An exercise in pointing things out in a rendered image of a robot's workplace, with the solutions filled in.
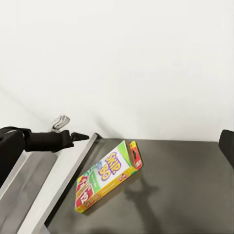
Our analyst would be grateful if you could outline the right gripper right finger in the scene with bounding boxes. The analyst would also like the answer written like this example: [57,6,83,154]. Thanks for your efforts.
[218,130,234,169]

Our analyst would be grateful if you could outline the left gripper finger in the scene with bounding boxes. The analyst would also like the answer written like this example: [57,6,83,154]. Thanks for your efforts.
[70,133,89,145]

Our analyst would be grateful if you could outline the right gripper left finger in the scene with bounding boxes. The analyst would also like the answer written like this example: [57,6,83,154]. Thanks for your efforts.
[0,130,25,188]

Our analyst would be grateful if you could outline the board game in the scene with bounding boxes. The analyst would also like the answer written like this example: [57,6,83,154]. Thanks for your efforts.
[75,141,143,213]

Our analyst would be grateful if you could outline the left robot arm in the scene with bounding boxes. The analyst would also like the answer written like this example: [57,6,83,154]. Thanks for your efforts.
[0,116,89,153]

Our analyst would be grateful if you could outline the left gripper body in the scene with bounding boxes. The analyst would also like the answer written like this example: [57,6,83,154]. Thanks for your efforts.
[41,130,72,153]

